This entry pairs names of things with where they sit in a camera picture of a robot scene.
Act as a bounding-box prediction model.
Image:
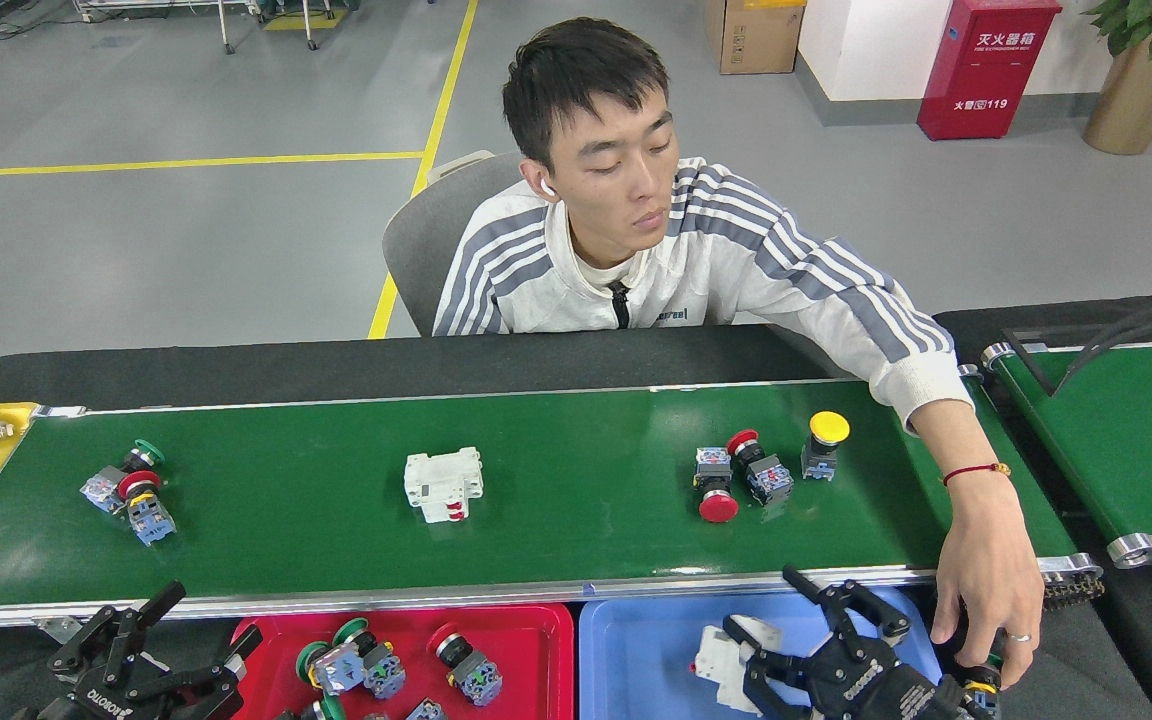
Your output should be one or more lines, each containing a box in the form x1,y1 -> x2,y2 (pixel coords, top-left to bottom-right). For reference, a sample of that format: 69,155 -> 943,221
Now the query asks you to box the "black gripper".
11,580 -> 265,720
723,565 -> 969,720

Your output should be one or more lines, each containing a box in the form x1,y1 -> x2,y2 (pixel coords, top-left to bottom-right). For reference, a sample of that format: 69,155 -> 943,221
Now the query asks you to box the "white circuit breaker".
404,447 -> 485,524
693,615 -> 782,716

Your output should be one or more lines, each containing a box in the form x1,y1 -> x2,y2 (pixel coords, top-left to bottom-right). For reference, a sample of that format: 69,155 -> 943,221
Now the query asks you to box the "blue plastic tray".
578,587 -> 945,720

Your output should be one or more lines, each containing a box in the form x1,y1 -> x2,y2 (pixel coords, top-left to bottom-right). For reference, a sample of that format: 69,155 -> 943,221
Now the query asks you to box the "long green conveyor belt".
0,365 -> 1105,638

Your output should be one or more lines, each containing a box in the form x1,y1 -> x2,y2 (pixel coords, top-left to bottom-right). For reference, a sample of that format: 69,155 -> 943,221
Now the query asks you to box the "red plastic tray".
231,603 -> 575,720

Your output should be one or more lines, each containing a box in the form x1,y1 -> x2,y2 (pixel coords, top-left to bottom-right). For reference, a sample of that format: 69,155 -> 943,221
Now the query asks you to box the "green feeder conveyor belt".
981,338 -> 1152,569

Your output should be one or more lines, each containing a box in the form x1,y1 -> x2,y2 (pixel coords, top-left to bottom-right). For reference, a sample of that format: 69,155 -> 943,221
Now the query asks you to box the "person's left hand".
933,480 -> 1045,689

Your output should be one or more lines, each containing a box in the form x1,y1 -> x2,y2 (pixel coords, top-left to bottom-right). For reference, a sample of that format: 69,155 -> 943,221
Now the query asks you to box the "long black foam pad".
0,322 -> 972,406

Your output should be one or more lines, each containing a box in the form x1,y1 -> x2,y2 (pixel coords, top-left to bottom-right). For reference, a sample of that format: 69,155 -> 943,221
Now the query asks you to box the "short black foam pad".
933,293 -> 1152,366

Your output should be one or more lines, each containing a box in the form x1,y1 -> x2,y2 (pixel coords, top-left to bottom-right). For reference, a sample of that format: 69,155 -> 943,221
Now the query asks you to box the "person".
433,17 -> 1045,689

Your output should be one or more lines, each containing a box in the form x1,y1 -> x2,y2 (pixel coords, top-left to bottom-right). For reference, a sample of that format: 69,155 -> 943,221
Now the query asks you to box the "grey office chair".
383,150 -> 527,338

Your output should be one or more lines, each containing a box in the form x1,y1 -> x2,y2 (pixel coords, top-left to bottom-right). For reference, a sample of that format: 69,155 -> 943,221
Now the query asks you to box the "red fire extinguisher cabinet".
917,0 -> 1063,141

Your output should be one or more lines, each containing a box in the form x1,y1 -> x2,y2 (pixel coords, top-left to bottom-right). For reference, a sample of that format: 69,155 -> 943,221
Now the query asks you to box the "brown cardboard box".
704,0 -> 807,76

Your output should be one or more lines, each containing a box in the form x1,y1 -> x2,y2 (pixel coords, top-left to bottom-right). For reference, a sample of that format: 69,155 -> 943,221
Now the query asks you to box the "potted green plant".
1082,0 -> 1152,156

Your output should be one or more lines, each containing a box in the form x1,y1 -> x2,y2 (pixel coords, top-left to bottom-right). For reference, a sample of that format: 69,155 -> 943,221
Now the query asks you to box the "yellow floor plate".
264,10 -> 347,31

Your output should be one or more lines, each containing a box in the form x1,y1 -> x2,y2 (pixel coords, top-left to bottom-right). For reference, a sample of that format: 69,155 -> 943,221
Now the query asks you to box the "yellow push button switch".
801,411 -> 851,482

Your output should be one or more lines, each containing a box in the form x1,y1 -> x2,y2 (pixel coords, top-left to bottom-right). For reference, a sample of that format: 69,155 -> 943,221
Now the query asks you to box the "red string bracelet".
941,462 -> 1012,488

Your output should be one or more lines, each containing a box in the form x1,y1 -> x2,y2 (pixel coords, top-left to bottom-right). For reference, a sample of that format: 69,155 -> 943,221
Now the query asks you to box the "black drive chain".
1041,570 -> 1105,611

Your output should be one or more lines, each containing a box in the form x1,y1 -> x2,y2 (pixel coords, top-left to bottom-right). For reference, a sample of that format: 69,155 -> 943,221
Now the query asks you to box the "black guide bracket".
1001,325 -> 1087,396

